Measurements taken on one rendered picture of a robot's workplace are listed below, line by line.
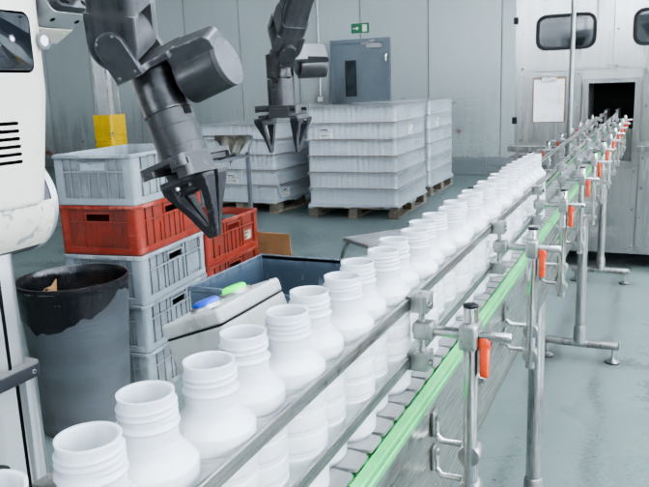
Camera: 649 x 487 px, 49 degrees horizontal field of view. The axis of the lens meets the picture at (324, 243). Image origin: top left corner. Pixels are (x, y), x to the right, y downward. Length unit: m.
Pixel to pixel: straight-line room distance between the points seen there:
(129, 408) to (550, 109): 5.13
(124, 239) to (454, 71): 8.59
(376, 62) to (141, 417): 11.24
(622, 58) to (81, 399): 4.08
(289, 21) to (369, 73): 10.25
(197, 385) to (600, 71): 5.09
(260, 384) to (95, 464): 0.18
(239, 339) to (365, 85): 11.18
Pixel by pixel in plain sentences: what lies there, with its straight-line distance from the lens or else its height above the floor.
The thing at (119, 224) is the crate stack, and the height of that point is 0.80.
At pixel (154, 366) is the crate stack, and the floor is 0.15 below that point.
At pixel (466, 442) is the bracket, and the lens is 0.85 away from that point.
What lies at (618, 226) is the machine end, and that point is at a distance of 5.54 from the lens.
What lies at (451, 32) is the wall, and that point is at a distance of 11.33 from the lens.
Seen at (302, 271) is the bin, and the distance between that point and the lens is 1.75.
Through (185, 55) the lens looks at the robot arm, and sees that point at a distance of 0.83.
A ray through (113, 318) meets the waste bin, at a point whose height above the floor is 0.49.
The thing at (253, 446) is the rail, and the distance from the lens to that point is 0.51.
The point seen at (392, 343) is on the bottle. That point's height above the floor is 1.06.
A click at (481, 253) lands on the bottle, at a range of 1.20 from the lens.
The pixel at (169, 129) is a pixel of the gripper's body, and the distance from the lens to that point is 0.85.
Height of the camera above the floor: 1.34
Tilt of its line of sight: 12 degrees down
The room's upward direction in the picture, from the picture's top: 2 degrees counter-clockwise
